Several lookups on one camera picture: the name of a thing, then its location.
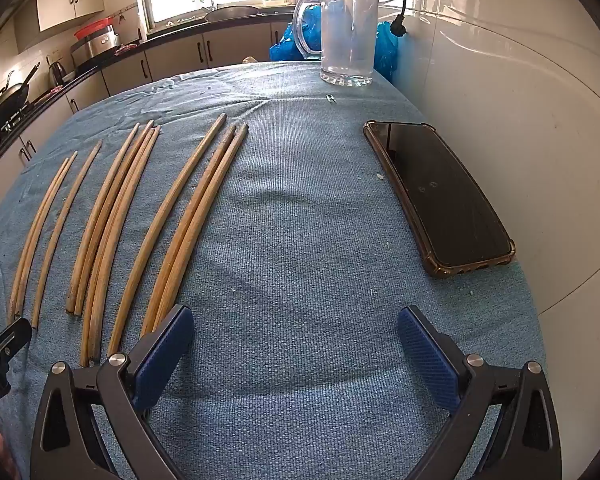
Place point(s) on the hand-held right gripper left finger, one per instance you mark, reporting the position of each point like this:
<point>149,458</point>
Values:
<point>162,355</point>

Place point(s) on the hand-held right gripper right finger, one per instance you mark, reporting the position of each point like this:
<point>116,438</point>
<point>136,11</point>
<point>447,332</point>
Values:
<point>427,355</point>

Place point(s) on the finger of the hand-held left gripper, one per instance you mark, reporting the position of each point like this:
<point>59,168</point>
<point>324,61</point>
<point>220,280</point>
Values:
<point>10,337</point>

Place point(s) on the wooden chopstick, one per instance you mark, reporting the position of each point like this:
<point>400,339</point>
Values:
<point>34,225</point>
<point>206,209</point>
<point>106,215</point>
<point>150,245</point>
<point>96,212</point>
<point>122,225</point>
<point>192,210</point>
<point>44,217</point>
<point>109,240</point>
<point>55,240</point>

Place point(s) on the blue table cloth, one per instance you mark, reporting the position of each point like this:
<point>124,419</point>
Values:
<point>300,260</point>

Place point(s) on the black phone in brown case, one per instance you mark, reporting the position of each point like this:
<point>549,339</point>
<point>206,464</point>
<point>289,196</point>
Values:
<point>440,195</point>

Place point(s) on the black wok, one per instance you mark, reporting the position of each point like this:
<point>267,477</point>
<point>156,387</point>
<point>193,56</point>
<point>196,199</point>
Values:
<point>7,102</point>

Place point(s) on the metal kettle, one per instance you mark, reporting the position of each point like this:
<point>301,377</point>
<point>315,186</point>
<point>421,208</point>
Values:
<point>56,72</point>

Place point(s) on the beige lower kitchen cabinets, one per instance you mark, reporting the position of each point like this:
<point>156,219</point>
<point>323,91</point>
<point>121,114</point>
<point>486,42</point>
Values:
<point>175,60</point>

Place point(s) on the steel pot with red lid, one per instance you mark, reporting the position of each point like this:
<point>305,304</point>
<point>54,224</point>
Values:
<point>95,40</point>

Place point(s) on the black kitchen countertop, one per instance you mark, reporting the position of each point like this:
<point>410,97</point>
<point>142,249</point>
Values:
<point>180,32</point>

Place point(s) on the clear glass mug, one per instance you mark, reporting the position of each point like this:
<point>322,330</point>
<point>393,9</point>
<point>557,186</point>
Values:
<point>347,35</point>

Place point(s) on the beige upper kitchen cabinet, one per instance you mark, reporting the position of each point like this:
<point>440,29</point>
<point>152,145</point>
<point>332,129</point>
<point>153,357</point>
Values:
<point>67,2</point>

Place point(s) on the blue plastic bag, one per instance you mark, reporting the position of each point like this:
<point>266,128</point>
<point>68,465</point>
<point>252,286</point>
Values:
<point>287,42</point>

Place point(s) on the metal basin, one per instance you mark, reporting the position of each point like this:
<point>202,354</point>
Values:
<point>232,12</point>

